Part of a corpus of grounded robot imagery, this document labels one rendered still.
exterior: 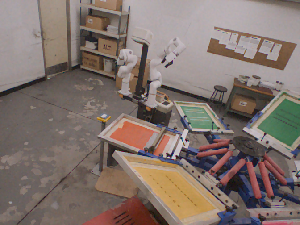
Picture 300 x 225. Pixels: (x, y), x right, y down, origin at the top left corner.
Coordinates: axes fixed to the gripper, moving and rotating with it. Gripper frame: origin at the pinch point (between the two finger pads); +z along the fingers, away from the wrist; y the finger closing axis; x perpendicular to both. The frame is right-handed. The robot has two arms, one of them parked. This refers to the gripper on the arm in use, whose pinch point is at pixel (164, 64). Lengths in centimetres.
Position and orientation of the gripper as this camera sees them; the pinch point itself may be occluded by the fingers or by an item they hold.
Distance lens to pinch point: 228.2
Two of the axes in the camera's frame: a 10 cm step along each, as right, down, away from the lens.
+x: -5.9, -3.7, -7.2
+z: -7.2, 6.4, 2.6
